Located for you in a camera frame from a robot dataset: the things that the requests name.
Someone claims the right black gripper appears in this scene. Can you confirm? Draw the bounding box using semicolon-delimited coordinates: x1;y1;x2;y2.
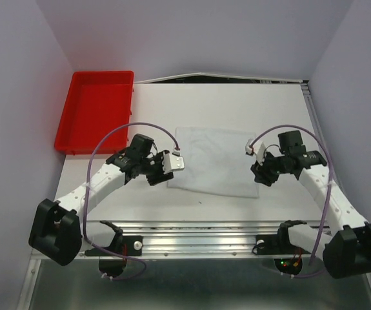
250;149;288;187

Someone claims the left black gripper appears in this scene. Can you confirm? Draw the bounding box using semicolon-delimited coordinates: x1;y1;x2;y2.
139;150;173;186

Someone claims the white fabric skirt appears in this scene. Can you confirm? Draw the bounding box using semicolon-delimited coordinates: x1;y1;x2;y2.
168;127;259;198

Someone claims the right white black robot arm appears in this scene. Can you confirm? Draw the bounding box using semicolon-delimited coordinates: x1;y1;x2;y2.
245;125;371;279

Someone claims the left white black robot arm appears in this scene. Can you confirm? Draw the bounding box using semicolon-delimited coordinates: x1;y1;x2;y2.
28;134;185;266

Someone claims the red plastic tray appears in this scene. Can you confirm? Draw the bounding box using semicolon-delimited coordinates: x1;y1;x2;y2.
54;70;134;155

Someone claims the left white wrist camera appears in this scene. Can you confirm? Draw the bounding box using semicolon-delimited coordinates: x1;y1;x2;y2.
162;153;185;174

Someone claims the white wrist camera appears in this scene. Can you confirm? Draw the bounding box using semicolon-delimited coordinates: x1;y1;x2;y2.
245;138;266;165
162;153;185;174

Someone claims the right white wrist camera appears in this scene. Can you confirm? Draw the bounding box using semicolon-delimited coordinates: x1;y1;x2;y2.
245;138;266;165

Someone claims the aluminium front rail frame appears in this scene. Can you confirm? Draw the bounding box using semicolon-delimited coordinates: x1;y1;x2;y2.
87;221;317;260

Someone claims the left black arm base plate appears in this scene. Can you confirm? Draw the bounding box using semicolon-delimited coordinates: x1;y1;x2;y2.
84;235;143;257

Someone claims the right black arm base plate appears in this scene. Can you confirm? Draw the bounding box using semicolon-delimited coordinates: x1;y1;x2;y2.
252;233;314;256

